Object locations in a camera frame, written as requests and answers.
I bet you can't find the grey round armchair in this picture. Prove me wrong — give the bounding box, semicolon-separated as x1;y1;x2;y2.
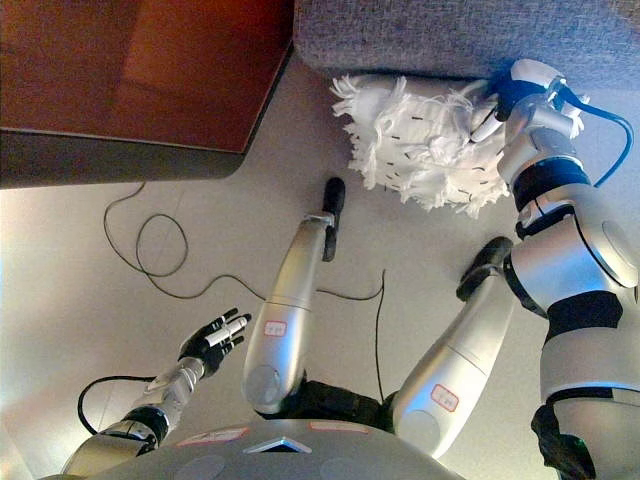
292;0;640;95

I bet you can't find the thin black floor cable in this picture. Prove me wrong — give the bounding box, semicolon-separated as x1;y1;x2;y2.
103;181;387;402

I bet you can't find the silver robot leg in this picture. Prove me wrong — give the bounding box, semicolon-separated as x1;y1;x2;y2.
392;269;517;460
241;213;337;416

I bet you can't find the reddish brown wooden table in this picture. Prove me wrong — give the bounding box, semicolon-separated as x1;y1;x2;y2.
0;0;296;191

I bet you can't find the black right robot foot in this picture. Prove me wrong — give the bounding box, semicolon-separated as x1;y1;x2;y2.
455;236;516;302

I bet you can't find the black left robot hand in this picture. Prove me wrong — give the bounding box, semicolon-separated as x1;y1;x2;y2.
177;308;253;379

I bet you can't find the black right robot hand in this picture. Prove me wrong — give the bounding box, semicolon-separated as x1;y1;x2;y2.
469;72;525;144

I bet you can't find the silver right robot leg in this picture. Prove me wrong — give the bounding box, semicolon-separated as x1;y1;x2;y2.
392;269;517;460

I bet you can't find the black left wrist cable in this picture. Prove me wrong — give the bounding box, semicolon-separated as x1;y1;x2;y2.
77;374;160;437

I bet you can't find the white fringed pillow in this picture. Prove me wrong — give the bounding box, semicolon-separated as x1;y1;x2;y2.
329;74;512;222

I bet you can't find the blue right wrist cable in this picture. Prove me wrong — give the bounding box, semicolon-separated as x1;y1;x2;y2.
563;87;637;189

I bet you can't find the silver left robot leg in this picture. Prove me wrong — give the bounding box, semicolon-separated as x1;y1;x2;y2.
241;213;337;416

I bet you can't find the grey robot torso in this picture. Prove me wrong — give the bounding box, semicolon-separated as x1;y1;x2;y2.
84;379;469;480

